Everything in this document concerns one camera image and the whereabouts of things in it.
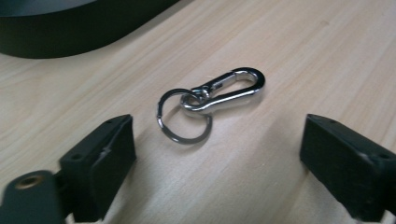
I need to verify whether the dark metal key ring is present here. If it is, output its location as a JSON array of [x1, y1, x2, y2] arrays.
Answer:
[[155, 88, 214, 146]]

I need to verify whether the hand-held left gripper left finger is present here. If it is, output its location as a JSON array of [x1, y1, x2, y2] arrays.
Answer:
[[58, 114, 137, 224]]

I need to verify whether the silver carabiner clip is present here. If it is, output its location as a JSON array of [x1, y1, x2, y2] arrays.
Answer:
[[179, 66, 266, 115]]

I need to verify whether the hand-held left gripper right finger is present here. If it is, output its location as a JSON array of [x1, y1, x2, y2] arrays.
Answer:
[[299, 113, 396, 223]]

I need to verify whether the black curved object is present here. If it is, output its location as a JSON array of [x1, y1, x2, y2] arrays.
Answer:
[[0, 0, 181, 60]]

